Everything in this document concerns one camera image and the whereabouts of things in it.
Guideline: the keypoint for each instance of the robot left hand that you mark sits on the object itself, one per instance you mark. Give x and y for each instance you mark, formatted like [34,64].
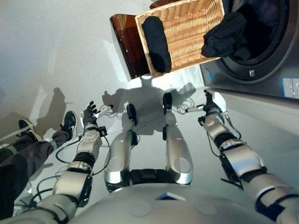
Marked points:
[90,117]

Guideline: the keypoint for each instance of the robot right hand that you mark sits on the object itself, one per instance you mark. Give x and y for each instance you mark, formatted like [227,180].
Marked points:
[211,107]

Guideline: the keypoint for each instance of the black garment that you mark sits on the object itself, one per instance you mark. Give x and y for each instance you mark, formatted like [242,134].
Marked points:
[224,37]
[156,42]

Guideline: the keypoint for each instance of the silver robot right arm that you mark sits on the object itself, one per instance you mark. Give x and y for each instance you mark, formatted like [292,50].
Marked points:
[243,158]

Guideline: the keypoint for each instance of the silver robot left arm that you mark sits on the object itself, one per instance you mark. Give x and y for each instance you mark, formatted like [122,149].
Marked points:
[88,144]

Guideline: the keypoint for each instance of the grey front-load washing machine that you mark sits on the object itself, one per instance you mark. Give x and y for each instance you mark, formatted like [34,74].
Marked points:
[289,58]

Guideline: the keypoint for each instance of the black sneaker white logo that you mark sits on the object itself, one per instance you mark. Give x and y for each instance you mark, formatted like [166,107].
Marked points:
[70,123]
[29,129]

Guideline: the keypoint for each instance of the robot right leg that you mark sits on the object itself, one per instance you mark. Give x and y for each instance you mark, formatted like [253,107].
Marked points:
[177,154]

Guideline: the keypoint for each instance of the person leg grey trousers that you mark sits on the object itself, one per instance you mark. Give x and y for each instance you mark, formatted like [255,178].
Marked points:
[14,144]
[28,158]

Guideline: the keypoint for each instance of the wicker laundry basket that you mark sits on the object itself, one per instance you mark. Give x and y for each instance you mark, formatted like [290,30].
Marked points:
[187,35]

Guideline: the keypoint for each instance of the blue white info sticker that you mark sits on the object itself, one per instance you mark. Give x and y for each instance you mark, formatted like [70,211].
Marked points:
[290,88]

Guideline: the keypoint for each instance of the rolled black garment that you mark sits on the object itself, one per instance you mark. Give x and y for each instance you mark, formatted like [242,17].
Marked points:
[156,42]

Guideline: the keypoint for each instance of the grey robot torso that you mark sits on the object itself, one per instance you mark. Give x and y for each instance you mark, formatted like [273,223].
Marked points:
[163,210]

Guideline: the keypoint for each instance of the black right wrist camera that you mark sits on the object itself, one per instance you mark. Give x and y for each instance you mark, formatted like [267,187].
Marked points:
[201,121]

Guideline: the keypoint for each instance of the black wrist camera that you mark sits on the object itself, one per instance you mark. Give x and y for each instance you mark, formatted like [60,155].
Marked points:
[103,131]
[201,121]

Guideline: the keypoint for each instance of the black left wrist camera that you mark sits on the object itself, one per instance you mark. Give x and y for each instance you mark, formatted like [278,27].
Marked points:
[103,131]

